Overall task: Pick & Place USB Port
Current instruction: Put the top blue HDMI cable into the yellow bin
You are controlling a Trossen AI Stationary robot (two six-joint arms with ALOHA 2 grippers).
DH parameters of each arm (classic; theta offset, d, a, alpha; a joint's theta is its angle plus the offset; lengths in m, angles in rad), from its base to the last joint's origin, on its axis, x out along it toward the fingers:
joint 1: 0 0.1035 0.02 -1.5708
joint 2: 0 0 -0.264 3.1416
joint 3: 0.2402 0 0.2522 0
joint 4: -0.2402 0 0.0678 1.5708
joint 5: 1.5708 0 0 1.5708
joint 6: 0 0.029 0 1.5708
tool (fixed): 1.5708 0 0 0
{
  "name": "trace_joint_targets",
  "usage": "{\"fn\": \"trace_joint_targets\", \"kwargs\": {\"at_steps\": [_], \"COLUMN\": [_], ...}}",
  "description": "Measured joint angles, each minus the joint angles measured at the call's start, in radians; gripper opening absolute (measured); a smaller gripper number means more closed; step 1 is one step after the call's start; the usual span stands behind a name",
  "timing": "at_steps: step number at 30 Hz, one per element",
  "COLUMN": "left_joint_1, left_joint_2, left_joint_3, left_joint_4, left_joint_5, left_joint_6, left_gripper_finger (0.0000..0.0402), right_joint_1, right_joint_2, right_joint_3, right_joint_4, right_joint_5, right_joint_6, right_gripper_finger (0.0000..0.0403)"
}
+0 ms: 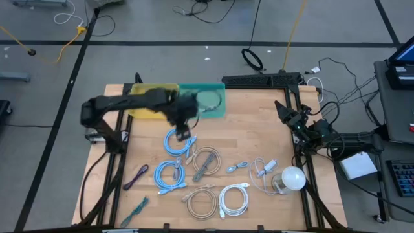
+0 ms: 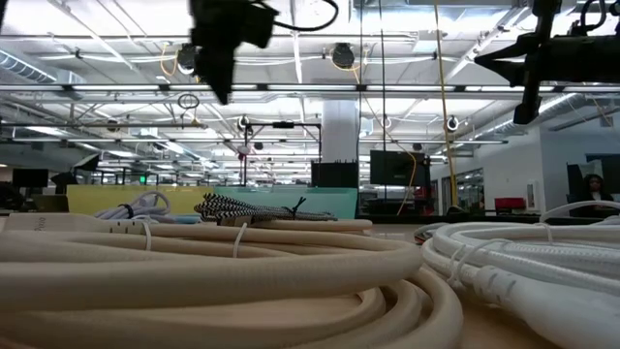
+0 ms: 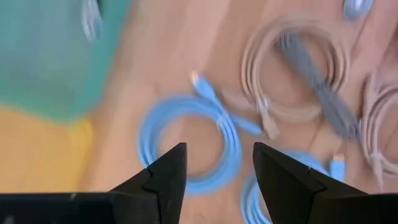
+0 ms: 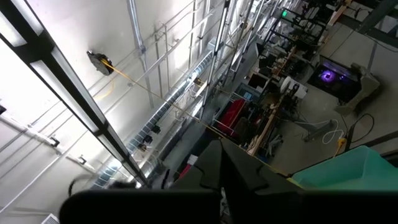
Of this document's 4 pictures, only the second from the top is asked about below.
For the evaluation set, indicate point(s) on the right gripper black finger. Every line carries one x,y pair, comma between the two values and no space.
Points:
530,97
518,52

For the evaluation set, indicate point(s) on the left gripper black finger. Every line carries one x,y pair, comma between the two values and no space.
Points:
218,72

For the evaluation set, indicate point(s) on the red storage box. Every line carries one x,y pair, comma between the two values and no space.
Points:
509,203

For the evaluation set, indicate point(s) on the person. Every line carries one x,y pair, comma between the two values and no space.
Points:
595,189

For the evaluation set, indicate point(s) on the white building column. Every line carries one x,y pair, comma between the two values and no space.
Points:
339,131

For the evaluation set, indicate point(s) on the black cabinet box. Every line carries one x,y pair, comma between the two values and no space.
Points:
334,174

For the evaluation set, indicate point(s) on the teal plastic bin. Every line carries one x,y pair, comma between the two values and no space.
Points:
334,201

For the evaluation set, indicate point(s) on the yellow plastic bin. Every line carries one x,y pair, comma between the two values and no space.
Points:
87,199

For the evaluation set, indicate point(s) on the black desk monitor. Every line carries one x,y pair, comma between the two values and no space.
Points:
30,178

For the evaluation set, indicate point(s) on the black metal stand frame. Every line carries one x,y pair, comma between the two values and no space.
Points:
283,125

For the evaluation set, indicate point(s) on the black wall monitor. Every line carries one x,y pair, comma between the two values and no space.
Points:
397,168

